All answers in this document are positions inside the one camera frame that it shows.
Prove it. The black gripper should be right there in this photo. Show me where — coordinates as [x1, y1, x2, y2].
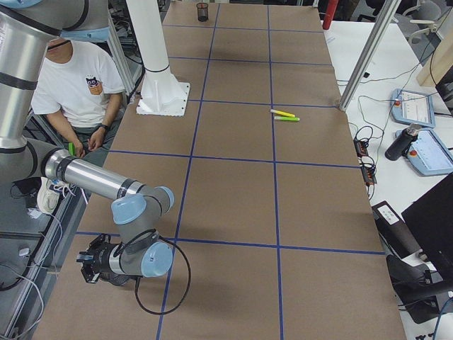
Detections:
[76, 234, 115, 283]

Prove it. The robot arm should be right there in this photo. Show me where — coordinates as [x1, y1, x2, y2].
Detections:
[1, 1, 174, 285]

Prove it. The black mesh pen cup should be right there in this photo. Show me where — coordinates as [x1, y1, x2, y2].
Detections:
[104, 273, 130, 286]

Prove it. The white sneaker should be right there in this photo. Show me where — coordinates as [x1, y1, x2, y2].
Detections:
[37, 177, 75, 215]

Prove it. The green grabber tool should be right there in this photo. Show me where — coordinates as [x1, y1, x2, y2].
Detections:
[68, 142, 76, 156]

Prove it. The seated person white shirt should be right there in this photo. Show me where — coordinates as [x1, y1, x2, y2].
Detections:
[30, 37, 125, 167]

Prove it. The green marker pen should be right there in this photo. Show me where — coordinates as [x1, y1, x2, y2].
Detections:
[274, 116, 300, 122]

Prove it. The yellow marker pen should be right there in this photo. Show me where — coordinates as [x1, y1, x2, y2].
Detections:
[270, 109, 295, 118]

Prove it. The orange black usb hub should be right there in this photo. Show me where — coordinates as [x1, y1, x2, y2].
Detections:
[353, 139, 369, 157]

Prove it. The black box white label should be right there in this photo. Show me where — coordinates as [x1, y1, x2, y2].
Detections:
[372, 200, 423, 258]

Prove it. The black monitor stand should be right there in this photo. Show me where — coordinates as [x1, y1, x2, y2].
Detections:
[386, 255, 452, 324]

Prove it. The black water bottle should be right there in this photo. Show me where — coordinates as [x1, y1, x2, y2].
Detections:
[384, 123, 422, 161]

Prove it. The black monitor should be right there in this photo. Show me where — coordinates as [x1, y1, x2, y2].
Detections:
[402, 174, 452, 280]

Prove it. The red cylinder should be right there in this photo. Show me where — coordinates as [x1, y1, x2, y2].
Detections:
[322, 0, 338, 30]

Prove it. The far blue teach pendant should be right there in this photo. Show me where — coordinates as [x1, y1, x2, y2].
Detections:
[390, 89, 435, 128]

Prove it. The blue teach pendant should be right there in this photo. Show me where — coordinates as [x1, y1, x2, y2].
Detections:
[406, 127, 452, 176]
[390, 89, 435, 128]

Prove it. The near blue teach pendant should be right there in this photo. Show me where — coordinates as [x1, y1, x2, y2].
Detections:
[406, 127, 452, 176]

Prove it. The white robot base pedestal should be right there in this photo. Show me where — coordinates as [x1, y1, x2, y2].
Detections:
[127, 0, 190, 117]

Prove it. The aluminium frame post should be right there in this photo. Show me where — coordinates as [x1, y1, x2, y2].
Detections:
[338, 0, 401, 111]

